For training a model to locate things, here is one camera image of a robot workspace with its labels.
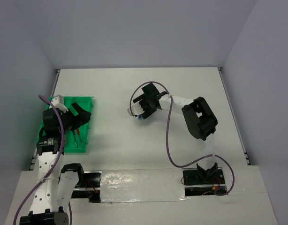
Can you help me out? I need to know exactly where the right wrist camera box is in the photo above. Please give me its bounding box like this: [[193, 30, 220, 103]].
[[127, 103, 144, 117]]

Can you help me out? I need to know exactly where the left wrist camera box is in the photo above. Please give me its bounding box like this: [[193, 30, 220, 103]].
[[51, 95, 68, 112]]

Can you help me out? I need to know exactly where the red gel pen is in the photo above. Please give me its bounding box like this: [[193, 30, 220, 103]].
[[76, 129, 83, 145]]

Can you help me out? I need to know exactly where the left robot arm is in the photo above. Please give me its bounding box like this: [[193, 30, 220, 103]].
[[19, 102, 91, 225]]

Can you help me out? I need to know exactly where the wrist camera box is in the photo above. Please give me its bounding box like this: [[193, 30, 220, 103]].
[[127, 103, 144, 117], [51, 95, 68, 112]]

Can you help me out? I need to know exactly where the green four-compartment plastic bin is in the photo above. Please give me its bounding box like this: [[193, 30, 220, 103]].
[[36, 95, 94, 155]]

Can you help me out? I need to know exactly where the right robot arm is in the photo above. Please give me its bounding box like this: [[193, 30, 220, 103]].
[[128, 81, 218, 183]]

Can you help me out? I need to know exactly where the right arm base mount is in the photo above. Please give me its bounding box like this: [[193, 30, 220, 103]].
[[180, 168, 227, 196]]

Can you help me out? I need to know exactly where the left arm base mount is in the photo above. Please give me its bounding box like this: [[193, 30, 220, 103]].
[[71, 171, 102, 203]]

